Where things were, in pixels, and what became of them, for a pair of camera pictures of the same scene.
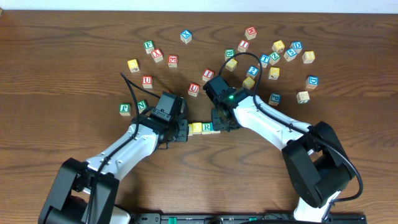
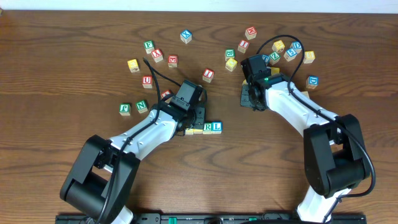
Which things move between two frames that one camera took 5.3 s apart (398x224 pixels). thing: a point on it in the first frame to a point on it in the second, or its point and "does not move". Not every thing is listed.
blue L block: x=212 y=130 does not move
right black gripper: x=218 y=119 to x=245 y=96
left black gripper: x=181 y=130 to x=199 y=116
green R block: x=206 y=128 does not move
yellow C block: x=190 y=132 does not move
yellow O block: x=196 y=128 does not move
